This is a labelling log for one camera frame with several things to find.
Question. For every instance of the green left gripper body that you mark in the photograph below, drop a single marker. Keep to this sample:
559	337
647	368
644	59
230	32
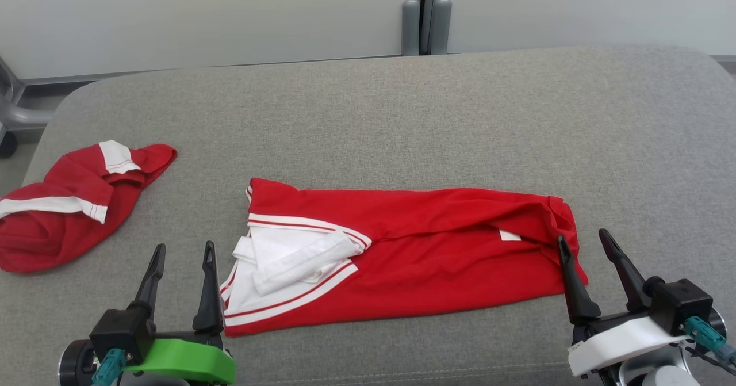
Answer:
190	360

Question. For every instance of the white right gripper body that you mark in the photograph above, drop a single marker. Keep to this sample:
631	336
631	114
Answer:
621	340

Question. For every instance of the grey partition post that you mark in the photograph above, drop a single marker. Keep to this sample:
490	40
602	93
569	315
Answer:
440	23
410	23

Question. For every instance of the red shorts with white stripes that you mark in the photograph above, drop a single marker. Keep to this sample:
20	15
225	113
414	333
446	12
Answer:
57	230

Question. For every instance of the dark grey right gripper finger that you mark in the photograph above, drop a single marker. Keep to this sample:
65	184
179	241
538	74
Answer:
578	294
629	282

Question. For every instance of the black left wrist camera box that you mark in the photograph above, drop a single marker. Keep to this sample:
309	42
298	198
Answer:
118	331

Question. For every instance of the grey partition bottom rail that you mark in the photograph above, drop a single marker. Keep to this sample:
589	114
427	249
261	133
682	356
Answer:
201	68

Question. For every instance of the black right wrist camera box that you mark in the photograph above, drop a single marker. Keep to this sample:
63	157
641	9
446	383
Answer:
681	302

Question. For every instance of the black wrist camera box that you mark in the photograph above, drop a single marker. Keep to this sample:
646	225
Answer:
681	302
118	331

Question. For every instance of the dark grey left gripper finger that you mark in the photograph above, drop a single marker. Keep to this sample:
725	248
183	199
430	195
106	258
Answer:
210	299
148	288

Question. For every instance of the red jersey with white sleeves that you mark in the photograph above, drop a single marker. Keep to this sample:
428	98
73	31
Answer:
437	259

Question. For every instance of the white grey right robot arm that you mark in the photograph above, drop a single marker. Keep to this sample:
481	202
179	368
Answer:
661	374

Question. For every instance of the grey partition support frame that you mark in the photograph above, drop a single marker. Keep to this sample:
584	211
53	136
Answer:
23	115

